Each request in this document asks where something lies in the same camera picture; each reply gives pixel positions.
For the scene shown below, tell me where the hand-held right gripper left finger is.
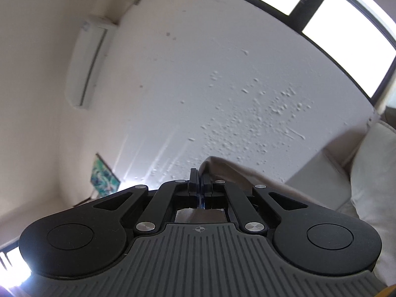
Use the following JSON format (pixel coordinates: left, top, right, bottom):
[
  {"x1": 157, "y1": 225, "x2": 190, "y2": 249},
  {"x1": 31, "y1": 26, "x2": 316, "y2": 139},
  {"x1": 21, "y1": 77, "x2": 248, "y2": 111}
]
[{"x1": 92, "y1": 168, "x2": 199, "y2": 235}]

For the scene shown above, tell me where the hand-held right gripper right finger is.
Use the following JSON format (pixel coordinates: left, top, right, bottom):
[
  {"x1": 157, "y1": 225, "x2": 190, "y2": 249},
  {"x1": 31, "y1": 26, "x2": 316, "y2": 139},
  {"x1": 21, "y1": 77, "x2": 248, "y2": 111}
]
[{"x1": 200, "y1": 173, "x2": 309, "y2": 235}]

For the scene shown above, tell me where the white t-shirt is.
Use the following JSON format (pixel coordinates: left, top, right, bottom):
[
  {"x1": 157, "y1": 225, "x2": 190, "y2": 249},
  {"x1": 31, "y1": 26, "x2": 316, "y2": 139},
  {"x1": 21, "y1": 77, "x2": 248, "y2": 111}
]
[{"x1": 175, "y1": 155, "x2": 344, "y2": 223}]

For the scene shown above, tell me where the colourful painting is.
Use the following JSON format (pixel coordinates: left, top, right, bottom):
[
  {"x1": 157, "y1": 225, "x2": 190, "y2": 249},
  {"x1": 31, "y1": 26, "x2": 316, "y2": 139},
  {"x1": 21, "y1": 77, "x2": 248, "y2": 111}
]
[{"x1": 89, "y1": 153, "x2": 121, "y2": 199}]

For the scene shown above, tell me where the grey sofa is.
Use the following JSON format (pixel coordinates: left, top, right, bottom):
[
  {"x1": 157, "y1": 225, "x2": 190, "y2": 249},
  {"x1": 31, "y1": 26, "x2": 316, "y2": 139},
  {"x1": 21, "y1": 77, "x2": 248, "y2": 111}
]
[{"x1": 286, "y1": 121, "x2": 396, "y2": 288}]

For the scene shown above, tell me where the white air conditioner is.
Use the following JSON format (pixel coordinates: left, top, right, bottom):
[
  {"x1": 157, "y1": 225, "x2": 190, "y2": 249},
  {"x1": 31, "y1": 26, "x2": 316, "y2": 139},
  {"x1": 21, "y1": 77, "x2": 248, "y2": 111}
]
[{"x1": 65, "y1": 14, "x2": 120, "y2": 110}]

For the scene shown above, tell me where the bright glass door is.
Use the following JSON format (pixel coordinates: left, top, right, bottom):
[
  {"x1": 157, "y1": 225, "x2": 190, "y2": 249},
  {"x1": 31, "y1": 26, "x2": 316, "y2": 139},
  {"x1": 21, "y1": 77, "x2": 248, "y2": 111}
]
[{"x1": 0, "y1": 244, "x2": 32, "y2": 289}]

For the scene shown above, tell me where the dark-framed window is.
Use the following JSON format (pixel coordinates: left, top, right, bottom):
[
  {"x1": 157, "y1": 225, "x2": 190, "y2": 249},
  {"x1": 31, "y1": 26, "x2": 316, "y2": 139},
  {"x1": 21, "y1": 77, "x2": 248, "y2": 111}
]
[{"x1": 202, "y1": 0, "x2": 396, "y2": 109}]

